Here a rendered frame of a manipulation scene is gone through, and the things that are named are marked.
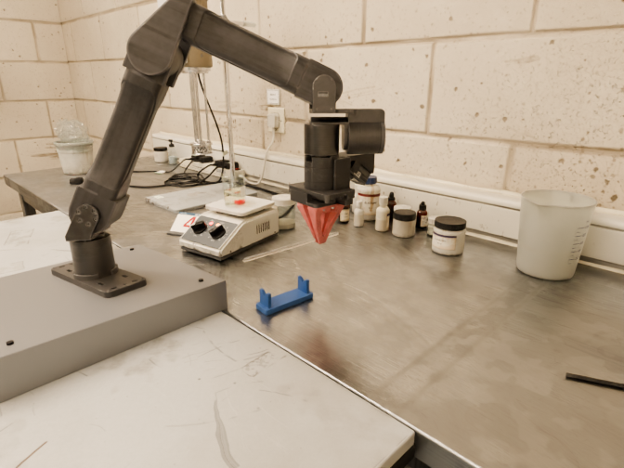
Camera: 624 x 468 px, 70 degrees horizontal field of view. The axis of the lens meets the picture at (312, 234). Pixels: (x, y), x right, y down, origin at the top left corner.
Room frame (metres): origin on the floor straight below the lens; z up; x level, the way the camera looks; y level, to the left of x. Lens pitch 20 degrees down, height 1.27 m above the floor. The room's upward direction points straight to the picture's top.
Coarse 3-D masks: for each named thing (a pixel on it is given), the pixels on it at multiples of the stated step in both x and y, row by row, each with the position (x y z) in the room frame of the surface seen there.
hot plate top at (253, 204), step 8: (248, 200) 1.02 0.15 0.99; (256, 200) 1.02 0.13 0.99; (264, 200) 1.02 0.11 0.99; (208, 208) 0.97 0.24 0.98; (216, 208) 0.96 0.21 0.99; (224, 208) 0.95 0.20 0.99; (232, 208) 0.95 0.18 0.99; (240, 208) 0.95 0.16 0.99; (248, 208) 0.95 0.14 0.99; (256, 208) 0.95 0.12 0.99; (264, 208) 0.97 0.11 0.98
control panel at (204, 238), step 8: (200, 216) 0.96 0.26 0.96; (208, 224) 0.93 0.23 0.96; (224, 224) 0.92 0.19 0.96; (232, 224) 0.91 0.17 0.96; (192, 232) 0.92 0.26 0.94; (208, 232) 0.91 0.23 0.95; (192, 240) 0.90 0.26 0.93; (200, 240) 0.89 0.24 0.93; (208, 240) 0.88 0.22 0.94; (216, 240) 0.87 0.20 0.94; (224, 240) 0.87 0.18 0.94; (216, 248) 0.86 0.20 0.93
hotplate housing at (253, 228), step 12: (216, 216) 0.95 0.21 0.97; (228, 216) 0.94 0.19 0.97; (240, 216) 0.94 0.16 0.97; (252, 216) 0.94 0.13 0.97; (264, 216) 0.96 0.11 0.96; (276, 216) 1.00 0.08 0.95; (240, 228) 0.90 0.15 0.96; (252, 228) 0.93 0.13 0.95; (264, 228) 0.96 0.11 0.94; (276, 228) 1.00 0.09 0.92; (180, 240) 0.91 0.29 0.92; (228, 240) 0.87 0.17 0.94; (240, 240) 0.90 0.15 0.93; (252, 240) 0.93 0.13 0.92; (264, 240) 0.97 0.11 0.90; (192, 252) 0.90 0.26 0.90; (204, 252) 0.87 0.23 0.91; (216, 252) 0.85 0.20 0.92; (228, 252) 0.87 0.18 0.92
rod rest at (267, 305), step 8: (304, 280) 0.69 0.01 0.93; (296, 288) 0.71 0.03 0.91; (304, 288) 0.69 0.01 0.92; (264, 296) 0.65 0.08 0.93; (280, 296) 0.68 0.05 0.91; (288, 296) 0.68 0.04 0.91; (296, 296) 0.68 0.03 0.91; (304, 296) 0.68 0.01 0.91; (312, 296) 0.69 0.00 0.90; (256, 304) 0.65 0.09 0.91; (264, 304) 0.65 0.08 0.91; (272, 304) 0.65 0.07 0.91; (280, 304) 0.65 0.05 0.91; (288, 304) 0.66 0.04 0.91; (296, 304) 0.67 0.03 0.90; (264, 312) 0.63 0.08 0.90; (272, 312) 0.64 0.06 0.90
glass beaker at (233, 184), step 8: (224, 176) 0.96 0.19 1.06; (232, 176) 0.96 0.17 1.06; (240, 176) 0.96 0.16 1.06; (224, 184) 0.97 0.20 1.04; (232, 184) 0.96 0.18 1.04; (240, 184) 0.96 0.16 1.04; (224, 192) 0.97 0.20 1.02; (232, 192) 0.96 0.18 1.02; (240, 192) 0.96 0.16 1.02; (224, 200) 0.97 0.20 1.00; (232, 200) 0.96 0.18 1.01; (240, 200) 0.96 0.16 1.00
